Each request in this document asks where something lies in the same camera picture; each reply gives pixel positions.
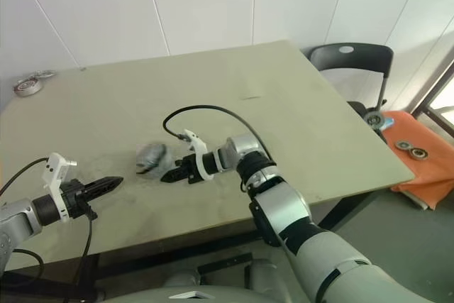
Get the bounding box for grey round motor part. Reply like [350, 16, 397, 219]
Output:
[364, 111, 384, 127]

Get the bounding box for black folding chair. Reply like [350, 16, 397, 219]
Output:
[308, 43, 394, 133]

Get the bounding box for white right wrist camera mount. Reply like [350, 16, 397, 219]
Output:
[182, 128, 217, 180]

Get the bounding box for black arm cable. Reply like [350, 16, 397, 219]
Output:
[162, 104, 276, 165]
[0, 158, 94, 290]

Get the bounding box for beige table cover sheet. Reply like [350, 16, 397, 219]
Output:
[0, 40, 415, 272]

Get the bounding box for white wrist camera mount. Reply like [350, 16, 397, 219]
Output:
[182, 128, 217, 180]
[41, 152, 77, 222]

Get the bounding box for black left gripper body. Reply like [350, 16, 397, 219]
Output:
[58, 177, 99, 221]

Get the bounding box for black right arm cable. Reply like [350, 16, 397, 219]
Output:
[162, 104, 276, 165]

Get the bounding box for grey rounded shape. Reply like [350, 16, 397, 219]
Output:
[162, 268, 201, 288]
[244, 259, 292, 290]

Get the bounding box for dark window frame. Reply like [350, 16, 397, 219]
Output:
[411, 65, 454, 123]

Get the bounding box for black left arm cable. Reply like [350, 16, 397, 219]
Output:
[0, 158, 94, 290]

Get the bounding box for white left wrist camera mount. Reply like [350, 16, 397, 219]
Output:
[41, 152, 77, 222]

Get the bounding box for orange cloth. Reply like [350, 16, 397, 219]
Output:
[381, 110, 454, 211]

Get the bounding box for black table frame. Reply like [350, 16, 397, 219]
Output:
[0, 189, 377, 300]

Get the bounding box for white toothed motor stator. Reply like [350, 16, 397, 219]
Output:
[137, 143, 168, 165]

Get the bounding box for black flat bar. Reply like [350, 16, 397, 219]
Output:
[197, 252, 253, 275]

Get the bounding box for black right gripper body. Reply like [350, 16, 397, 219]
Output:
[179, 153, 207, 185]

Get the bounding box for white flat panel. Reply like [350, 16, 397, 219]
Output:
[400, 189, 441, 211]

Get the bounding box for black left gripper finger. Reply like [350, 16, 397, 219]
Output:
[83, 175, 125, 194]
[86, 182, 122, 202]

